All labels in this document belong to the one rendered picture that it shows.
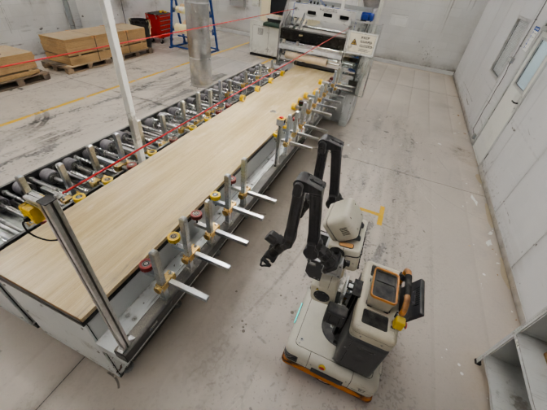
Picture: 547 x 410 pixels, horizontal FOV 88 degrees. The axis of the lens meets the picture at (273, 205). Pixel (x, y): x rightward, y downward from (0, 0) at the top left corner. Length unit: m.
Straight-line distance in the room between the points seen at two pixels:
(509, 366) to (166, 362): 2.60
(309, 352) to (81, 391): 1.56
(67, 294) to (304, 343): 1.49
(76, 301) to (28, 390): 1.06
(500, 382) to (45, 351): 3.33
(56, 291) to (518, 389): 3.08
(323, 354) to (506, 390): 1.36
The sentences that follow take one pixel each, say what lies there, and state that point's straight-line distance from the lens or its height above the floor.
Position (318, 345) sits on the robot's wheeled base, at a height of 0.28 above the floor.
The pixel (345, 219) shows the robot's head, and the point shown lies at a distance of 1.46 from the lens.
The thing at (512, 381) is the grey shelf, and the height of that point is 0.14.
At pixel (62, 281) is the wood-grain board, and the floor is 0.90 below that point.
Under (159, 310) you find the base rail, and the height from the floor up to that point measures 0.70.
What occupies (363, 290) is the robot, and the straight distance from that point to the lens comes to 1.95.
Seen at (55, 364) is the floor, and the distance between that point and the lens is 2.79.
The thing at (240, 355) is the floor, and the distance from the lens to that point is 2.49.
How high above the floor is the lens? 2.31
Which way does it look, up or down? 40 degrees down
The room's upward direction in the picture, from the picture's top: 7 degrees clockwise
